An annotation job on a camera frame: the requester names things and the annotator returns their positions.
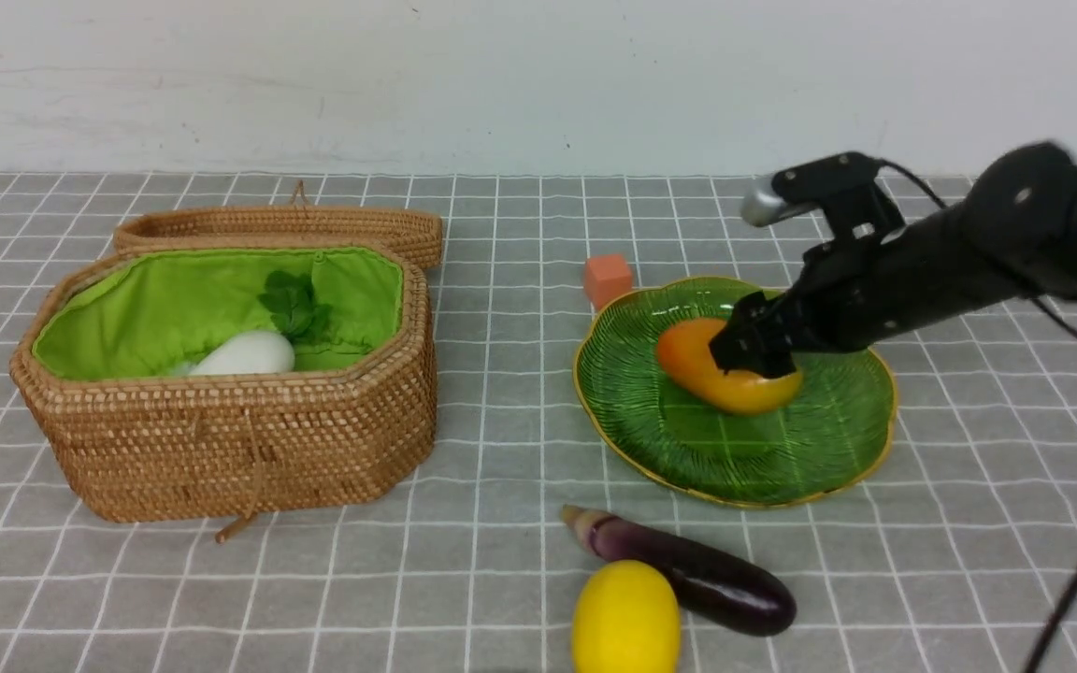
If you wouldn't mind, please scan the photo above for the white radish with green leaves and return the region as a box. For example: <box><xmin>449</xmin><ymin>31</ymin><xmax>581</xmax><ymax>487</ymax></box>
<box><xmin>179</xmin><ymin>271</ymin><xmax>332</xmax><ymax>376</ymax></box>

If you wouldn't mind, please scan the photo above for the woven rattan basket green lining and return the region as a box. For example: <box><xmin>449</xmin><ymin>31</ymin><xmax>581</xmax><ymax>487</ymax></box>
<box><xmin>11</xmin><ymin>243</ymin><xmax>438</xmax><ymax>545</ymax></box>

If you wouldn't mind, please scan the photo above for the orange mango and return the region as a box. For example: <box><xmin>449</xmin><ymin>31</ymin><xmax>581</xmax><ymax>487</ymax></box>
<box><xmin>655</xmin><ymin>318</ymin><xmax>805</xmax><ymax>416</ymax></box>

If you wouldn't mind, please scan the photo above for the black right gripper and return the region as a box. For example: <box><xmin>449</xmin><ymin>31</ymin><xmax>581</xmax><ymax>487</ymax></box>
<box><xmin>709</xmin><ymin>238</ymin><xmax>913</xmax><ymax>379</ymax></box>

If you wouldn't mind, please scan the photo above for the purple eggplant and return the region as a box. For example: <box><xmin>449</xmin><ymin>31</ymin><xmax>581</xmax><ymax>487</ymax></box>
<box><xmin>561</xmin><ymin>504</ymin><xmax>797</xmax><ymax>637</ymax></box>

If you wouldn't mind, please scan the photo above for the green leaf-shaped glass plate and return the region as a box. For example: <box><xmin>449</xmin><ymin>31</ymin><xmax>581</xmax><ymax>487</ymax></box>
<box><xmin>573</xmin><ymin>276</ymin><xmax>898</xmax><ymax>508</ymax></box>

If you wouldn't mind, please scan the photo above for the yellow lemon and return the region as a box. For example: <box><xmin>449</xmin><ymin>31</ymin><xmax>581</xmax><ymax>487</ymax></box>
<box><xmin>571</xmin><ymin>561</ymin><xmax>682</xmax><ymax>672</ymax></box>

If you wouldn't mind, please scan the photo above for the grey checked tablecloth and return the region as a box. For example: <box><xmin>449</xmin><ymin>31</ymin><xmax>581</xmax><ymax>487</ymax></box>
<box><xmin>0</xmin><ymin>172</ymin><xmax>1077</xmax><ymax>672</ymax></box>

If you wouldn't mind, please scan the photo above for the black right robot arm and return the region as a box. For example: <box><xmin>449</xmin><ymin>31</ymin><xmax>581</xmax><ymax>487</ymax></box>
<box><xmin>709</xmin><ymin>141</ymin><xmax>1077</xmax><ymax>379</ymax></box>

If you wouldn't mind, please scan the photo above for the small orange cube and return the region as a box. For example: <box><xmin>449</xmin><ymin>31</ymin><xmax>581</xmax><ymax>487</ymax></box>
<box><xmin>582</xmin><ymin>254</ymin><xmax>634</xmax><ymax>311</ymax></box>

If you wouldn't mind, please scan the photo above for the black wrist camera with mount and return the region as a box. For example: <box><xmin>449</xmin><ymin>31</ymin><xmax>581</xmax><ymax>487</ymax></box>
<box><xmin>740</xmin><ymin>150</ymin><xmax>906</xmax><ymax>242</ymax></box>

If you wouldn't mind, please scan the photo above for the woven rattan basket lid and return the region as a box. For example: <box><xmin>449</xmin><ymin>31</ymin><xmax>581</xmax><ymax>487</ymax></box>
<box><xmin>114</xmin><ymin>180</ymin><xmax>444</xmax><ymax>269</ymax></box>

